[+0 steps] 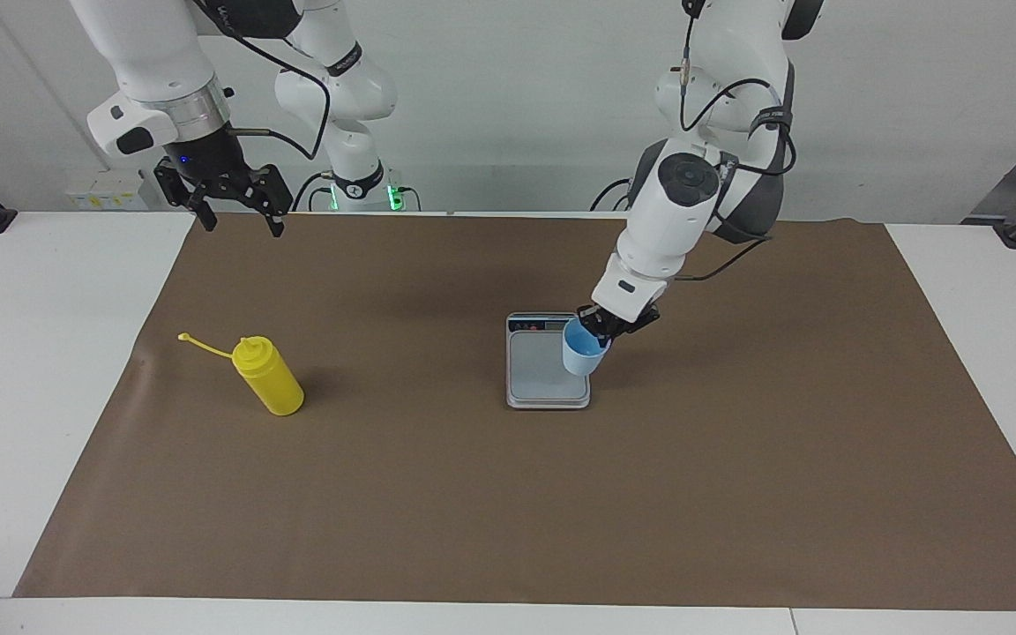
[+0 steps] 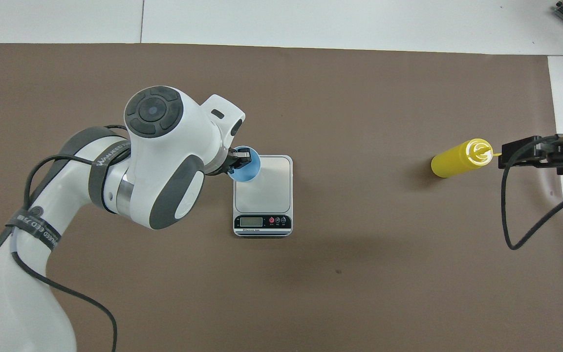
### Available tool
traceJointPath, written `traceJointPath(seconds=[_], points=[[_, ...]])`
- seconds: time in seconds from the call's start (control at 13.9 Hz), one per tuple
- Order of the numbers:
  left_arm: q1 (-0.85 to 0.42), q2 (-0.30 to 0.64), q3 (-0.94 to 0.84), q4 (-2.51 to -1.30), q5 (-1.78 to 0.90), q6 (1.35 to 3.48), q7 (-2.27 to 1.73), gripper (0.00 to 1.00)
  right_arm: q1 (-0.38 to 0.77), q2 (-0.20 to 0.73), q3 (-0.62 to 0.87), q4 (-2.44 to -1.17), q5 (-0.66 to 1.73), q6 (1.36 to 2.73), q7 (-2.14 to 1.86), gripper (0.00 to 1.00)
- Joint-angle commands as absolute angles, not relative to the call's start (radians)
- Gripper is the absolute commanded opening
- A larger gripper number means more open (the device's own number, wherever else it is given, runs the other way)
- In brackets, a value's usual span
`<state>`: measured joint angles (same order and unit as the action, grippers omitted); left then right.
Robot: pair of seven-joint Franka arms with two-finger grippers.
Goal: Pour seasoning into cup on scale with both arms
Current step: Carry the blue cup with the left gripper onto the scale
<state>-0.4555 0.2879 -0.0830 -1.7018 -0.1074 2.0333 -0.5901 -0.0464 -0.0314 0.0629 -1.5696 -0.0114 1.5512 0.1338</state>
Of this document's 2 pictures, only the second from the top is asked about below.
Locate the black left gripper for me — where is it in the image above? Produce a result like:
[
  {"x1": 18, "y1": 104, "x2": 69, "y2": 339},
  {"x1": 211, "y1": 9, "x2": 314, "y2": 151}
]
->
[{"x1": 207, "y1": 147, "x2": 253, "y2": 176}]

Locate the light blue plastic cup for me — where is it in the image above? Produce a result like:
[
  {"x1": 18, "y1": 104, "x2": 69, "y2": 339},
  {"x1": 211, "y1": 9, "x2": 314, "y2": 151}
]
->
[{"x1": 232, "y1": 146, "x2": 261, "y2": 182}]

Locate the yellow squeeze bottle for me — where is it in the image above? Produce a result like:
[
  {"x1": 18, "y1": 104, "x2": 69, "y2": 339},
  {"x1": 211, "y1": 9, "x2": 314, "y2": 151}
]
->
[{"x1": 431, "y1": 138, "x2": 503, "y2": 178}]

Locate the silver digital kitchen scale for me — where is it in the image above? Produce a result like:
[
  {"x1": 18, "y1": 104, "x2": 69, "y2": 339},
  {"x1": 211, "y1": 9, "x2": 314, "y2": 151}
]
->
[{"x1": 233, "y1": 154, "x2": 293, "y2": 238}]

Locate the brown paper mat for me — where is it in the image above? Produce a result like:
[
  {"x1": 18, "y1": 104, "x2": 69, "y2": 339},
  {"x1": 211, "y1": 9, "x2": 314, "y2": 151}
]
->
[{"x1": 0, "y1": 43, "x2": 563, "y2": 352}]

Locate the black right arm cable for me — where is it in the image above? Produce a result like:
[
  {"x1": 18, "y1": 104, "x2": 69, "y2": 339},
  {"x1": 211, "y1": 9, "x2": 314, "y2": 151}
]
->
[{"x1": 500, "y1": 136, "x2": 563, "y2": 251}]

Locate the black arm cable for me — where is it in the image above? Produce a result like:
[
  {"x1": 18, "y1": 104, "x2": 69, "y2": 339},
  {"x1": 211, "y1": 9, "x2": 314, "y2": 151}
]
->
[
  {"x1": 500, "y1": 136, "x2": 563, "y2": 251},
  {"x1": 10, "y1": 125, "x2": 133, "y2": 352}
]

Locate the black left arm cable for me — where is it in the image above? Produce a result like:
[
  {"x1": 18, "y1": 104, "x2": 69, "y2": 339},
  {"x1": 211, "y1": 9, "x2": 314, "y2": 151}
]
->
[{"x1": 10, "y1": 125, "x2": 133, "y2": 352}]

